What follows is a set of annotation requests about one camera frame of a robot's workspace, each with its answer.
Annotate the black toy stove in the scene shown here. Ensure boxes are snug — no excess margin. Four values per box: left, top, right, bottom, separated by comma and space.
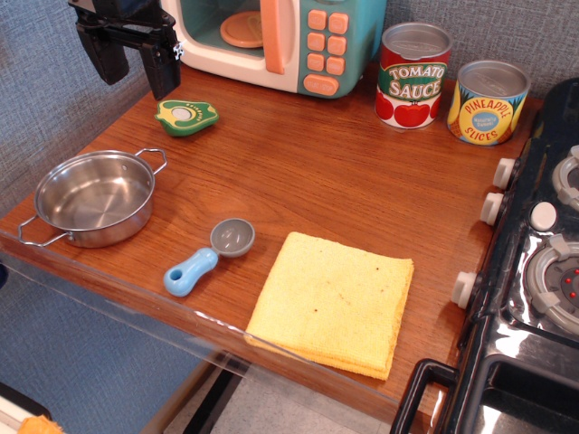
390, 77, 579, 434

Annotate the black oven door handle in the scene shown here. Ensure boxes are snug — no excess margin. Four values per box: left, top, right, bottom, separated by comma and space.
390, 358, 459, 434

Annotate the yellow orange cloth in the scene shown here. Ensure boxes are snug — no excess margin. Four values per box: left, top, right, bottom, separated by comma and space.
245, 232, 414, 381

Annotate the tomato sauce can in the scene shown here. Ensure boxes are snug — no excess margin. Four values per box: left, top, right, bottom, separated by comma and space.
375, 22, 453, 129

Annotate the stainless steel pot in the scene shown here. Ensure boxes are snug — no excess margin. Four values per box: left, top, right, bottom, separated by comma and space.
18, 148, 167, 248

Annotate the orange object bottom left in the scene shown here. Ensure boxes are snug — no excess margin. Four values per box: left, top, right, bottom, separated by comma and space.
17, 415, 64, 434

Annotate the grey stove burner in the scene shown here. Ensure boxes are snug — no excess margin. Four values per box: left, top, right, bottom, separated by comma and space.
525, 234, 578, 335
552, 145, 579, 212

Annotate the white stove knob middle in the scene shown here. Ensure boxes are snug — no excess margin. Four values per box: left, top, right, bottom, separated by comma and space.
479, 193, 504, 226

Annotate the toy microwave teal and cream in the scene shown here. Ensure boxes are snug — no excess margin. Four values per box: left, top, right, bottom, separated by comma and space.
162, 1, 386, 99

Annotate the white stove knob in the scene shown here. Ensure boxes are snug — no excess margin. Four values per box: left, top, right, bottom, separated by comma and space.
493, 158, 517, 190
479, 193, 504, 226
451, 271, 478, 309

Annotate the grey stove burner rear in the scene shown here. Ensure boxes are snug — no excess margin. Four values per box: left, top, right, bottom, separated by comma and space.
552, 145, 579, 212

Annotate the orange toy plate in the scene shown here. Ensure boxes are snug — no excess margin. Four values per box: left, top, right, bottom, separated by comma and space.
220, 11, 263, 49

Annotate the white stove knob upper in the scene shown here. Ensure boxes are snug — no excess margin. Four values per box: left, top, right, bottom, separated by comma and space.
493, 158, 517, 190

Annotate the white round stove button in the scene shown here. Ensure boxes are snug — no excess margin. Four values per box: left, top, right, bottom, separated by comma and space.
530, 202, 557, 231

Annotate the grey stove burner front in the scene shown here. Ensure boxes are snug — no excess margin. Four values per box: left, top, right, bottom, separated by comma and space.
525, 234, 578, 335

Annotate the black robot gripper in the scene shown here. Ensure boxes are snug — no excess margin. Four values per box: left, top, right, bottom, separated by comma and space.
68, 0, 182, 100

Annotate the white stove knob lower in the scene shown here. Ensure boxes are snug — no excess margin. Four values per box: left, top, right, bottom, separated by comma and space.
451, 271, 478, 309

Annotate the green toy avocado half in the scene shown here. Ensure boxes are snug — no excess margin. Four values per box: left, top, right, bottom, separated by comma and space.
155, 99, 220, 137

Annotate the blue grey toy scoop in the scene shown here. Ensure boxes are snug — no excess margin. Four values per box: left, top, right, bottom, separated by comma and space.
163, 218, 256, 297

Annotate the pineapple slices can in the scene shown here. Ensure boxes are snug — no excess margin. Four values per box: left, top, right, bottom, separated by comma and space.
447, 60, 531, 146

